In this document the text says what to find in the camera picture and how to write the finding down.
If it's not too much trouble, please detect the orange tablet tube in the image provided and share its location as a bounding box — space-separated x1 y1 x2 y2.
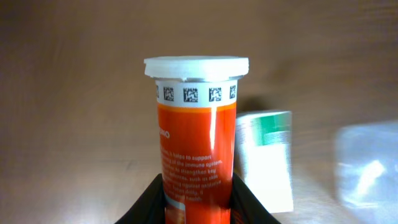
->
144 56 249 224

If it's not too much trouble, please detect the white green Panadol box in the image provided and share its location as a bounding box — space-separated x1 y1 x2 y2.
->
234 110 294 213

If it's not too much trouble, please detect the clear plastic container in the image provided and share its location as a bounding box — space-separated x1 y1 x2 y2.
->
335 120 397 224

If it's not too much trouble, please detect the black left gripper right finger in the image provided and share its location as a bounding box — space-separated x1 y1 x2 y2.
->
229 173 281 224

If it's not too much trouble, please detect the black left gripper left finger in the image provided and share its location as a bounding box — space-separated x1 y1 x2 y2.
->
115 174 165 224

